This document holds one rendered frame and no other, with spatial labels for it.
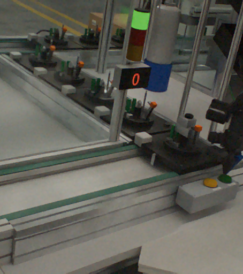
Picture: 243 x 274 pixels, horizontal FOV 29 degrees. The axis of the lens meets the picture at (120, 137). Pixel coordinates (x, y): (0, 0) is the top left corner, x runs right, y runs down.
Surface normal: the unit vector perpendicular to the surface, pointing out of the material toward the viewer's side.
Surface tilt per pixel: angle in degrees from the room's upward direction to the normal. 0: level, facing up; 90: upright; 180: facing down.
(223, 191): 90
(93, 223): 90
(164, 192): 90
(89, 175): 0
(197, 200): 90
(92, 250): 0
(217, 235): 0
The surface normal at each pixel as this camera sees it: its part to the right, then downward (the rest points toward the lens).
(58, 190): 0.16, -0.90
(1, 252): 0.61, 0.41
